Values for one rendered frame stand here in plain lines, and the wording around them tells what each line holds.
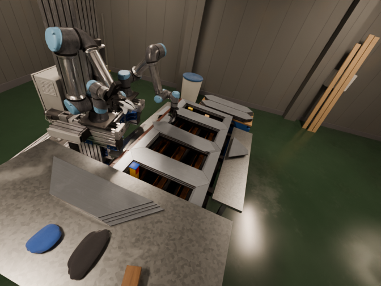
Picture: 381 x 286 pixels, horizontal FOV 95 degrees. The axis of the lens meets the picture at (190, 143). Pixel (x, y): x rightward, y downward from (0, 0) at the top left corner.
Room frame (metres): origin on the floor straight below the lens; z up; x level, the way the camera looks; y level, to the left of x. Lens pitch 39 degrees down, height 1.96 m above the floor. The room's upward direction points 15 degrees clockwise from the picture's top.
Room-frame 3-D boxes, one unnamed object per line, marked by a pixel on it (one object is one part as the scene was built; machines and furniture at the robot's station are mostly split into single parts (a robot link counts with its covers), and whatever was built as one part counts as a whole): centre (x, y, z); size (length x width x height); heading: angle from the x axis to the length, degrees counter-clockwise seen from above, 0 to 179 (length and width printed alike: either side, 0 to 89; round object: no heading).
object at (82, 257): (0.22, 0.30, 1.06); 0.20 x 0.10 x 0.03; 171
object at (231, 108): (2.38, -0.39, 0.82); 0.80 x 0.40 x 0.06; 79
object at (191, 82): (4.01, 0.33, 0.29); 0.48 x 0.48 x 0.58
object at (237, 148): (1.57, -0.55, 0.77); 0.45 x 0.20 x 0.04; 169
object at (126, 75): (1.64, 0.80, 1.20); 0.13 x 0.12 x 0.14; 164
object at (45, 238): (0.22, 0.49, 1.06); 0.12 x 0.10 x 0.03; 166
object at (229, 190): (1.42, -0.52, 0.73); 1.20 x 0.26 x 0.03; 169
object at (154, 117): (1.72, 0.51, 0.66); 1.30 x 0.20 x 0.03; 169
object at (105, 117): (1.14, 0.80, 1.09); 0.15 x 0.15 x 0.10
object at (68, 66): (1.01, 0.85, 1.41); 0.15 x 0.12 x 0.55; 155
